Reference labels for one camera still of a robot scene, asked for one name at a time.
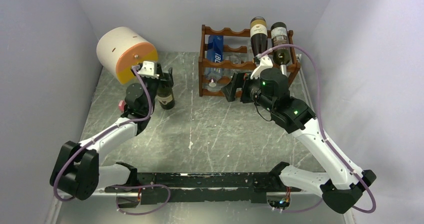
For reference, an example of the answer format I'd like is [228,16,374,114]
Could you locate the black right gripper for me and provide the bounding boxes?
[221,71,276,113]

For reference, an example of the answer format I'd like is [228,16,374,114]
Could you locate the dark green wine bottle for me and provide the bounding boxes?
[156,81,176,110]

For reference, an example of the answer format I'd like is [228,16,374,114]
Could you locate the gold foil wine bottle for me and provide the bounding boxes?
[250,17,268,65]

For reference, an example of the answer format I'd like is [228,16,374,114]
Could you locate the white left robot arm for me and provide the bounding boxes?
[49,64,174,201]

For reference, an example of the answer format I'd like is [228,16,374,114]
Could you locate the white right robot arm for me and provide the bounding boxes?
[221,68,376,214]

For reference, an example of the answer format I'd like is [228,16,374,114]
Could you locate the brown wooden wine rack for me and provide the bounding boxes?
[198,24,301,97]

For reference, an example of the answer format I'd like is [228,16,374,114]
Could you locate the blue label clear bottle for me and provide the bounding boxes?
[204,35,224,88]

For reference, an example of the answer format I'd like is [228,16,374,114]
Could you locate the dark bottle brown label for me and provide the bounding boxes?
[270,22,291,76]

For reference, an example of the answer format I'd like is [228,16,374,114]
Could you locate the small pink block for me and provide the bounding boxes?
[118,100,126,113]

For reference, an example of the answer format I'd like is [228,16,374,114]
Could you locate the white orange yellow cylinder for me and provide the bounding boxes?
[96,27,158,85]

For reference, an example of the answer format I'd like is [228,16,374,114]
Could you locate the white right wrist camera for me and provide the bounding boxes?
[250,55,273,80]

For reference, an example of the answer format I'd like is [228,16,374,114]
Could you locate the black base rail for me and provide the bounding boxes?
[94,172,301,205]

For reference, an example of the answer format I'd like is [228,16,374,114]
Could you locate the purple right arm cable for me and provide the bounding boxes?
[256,44,377,214]

